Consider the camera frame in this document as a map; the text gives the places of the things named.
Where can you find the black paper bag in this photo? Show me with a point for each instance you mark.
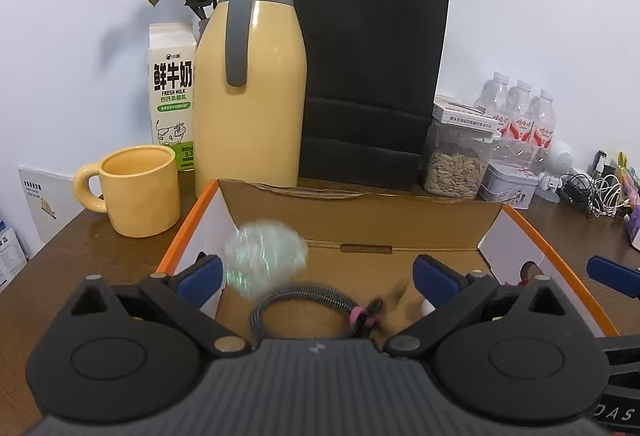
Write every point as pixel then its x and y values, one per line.
pixel 370 66

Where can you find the red cardboard box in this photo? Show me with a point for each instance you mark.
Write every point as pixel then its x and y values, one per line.
pixel 400 226

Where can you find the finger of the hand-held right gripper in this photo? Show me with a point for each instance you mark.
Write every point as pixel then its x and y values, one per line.
pixel 610 268

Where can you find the clear seed container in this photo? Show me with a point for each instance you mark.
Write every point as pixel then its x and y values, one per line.
pixel 452 171

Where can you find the small black device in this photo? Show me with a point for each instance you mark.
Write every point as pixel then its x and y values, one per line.
pixel 600 164

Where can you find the iridescent white crinkled ball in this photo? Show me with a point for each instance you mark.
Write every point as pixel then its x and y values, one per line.
pixel 265 251

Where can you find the yellow thermos jug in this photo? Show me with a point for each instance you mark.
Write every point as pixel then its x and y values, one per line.
pixel 265 116

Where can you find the colourful snack packet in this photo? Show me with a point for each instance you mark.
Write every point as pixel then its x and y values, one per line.
pixel 629 178

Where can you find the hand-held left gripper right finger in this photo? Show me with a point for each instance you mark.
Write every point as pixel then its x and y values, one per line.
pixel 437 283

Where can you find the yellow mug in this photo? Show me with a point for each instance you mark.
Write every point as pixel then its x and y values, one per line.
pixel 140 196

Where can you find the white leaflet against wall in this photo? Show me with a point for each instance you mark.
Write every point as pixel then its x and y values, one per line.
pixel 45 201

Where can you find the white milk carton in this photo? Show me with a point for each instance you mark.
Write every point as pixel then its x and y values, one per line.
pixel 172 86

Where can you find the grey metal tin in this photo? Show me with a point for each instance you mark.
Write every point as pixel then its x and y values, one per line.
pixel 510 183

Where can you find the blue and white box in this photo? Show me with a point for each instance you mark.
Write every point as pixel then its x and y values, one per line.
pixel 10 251

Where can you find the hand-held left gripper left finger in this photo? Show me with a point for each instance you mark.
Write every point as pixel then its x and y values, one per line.
pixel 200 281

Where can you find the purple tissue pack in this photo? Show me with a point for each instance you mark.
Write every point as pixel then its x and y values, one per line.
pixel 634 228

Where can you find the clear water bottle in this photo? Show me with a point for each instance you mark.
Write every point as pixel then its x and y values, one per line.
pixel 519 116
pixel 542 126
pixel 495 96

